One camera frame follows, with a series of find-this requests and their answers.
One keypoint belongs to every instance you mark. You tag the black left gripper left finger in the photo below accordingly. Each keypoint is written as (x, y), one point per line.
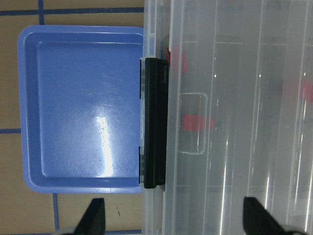
(93, 221)

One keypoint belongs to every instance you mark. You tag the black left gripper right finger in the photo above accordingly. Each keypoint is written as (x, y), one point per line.
(258, 221)

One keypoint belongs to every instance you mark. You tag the clear ribbed box lid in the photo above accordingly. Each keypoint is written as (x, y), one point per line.
(239, 117)

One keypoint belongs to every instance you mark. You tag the red block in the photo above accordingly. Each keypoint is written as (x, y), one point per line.
(197, 123)
(306, 92)
(178, 57)

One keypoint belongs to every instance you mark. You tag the clear plastic storage box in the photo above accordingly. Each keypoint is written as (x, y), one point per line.
(152, 122)

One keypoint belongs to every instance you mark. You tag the blue plastic tray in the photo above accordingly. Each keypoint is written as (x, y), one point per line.
(80, 108)

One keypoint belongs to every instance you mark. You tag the black box latch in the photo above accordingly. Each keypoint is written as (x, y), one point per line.
(154, 96)

